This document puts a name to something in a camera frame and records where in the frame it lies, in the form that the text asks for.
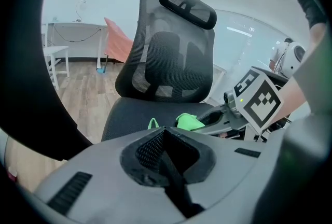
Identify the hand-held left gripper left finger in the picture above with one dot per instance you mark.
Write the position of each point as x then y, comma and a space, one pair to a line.
103, 179

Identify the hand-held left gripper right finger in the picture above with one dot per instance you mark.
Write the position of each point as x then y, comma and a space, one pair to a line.
233, 179

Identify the blue floor brush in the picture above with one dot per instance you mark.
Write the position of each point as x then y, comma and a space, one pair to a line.
101, 70

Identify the red cup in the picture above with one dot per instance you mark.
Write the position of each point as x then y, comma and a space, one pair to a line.
12, 173

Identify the black mesh office chair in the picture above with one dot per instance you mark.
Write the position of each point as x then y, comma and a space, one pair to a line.
166, 62

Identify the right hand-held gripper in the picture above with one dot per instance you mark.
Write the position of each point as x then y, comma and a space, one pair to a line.
262, 103

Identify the person's black printed t-shirt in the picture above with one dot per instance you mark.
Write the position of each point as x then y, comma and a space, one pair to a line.
310, 2

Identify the person's right forearm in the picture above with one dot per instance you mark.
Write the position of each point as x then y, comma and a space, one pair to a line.
290, 101

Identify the white table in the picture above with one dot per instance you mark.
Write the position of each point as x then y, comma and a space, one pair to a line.
218, 70

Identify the white wooden stool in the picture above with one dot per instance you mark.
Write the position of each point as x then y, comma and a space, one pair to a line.
55, 49

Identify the pink fabric item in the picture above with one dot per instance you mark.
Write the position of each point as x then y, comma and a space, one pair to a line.
116, 41

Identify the green cloth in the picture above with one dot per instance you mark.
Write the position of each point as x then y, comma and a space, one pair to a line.
188, 122

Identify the white desk lamp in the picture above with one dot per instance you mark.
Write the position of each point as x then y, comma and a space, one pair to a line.
81, 5

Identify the white desk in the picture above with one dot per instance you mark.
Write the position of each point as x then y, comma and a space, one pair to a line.
77, 26

